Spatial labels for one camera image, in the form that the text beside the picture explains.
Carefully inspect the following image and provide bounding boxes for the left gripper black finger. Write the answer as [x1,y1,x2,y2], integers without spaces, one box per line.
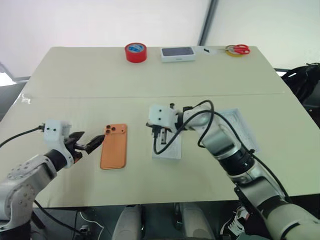
[83,134,106,155]
[67,131,86,145]

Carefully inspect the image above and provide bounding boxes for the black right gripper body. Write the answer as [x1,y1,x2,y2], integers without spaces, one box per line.
[145,121,171,137]

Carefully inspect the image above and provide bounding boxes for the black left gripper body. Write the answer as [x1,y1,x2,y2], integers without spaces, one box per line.
[62,138,88,162]

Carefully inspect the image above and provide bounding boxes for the white phone box base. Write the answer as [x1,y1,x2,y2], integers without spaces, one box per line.
[151,128,183,161]

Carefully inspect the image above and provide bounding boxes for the closed white phone box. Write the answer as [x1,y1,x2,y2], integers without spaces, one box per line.
[160,46,197,64]

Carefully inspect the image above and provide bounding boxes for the white phone box lid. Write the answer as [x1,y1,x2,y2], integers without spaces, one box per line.
[216,107,261,154]

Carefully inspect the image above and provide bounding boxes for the orange smartphone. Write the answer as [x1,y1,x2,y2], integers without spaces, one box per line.
[99,123,128,171]

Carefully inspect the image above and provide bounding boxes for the clear tape strip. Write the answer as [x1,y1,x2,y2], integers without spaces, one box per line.
[20,93,35,105]

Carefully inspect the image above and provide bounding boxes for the red tape roll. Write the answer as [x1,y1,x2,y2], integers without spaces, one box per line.
[124,42,148,64]

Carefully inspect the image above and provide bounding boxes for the grey rounded shape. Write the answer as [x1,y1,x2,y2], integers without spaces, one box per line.
[111,204,146,240]
[174,202,216,240]

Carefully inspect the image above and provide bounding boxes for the small white sheet, black piece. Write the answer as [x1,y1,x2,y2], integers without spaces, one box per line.
[197,46,217,57]

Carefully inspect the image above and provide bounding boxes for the yellow tape roll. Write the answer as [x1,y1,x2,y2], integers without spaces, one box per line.
[225,44,247,58]

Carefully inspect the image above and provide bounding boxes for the black white sneaker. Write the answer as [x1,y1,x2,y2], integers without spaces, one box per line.
[219,205,251,237]

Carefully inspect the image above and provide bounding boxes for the dark grey pole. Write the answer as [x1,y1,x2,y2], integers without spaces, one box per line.
[197,0,221,46]

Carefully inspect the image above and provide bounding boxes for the black backpack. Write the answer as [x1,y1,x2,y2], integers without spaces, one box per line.
[280,62,320,113]

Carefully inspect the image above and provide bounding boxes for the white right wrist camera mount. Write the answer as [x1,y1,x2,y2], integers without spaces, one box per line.
[146,103,179,129]

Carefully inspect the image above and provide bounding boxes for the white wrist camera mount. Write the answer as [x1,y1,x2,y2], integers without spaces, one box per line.
[42,119,76,167]
[146,103,179,129]

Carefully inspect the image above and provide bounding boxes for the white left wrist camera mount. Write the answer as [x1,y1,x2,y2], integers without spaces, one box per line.
[42,119,76,167]

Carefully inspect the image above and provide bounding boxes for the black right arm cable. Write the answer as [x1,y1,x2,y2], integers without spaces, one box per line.
[152,99,294,204]

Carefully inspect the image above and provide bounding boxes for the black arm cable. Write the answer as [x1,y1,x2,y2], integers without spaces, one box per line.
[0,125,46,149]
[152,99,294,204]

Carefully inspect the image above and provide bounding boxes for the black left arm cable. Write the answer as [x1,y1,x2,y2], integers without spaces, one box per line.
[0,125,46,149]

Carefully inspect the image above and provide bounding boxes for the black cable under table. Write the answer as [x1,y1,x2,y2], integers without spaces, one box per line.
[32,199,91,236]

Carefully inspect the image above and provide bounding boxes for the red handled scissors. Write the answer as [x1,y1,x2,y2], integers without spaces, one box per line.
[219,44,251,56]

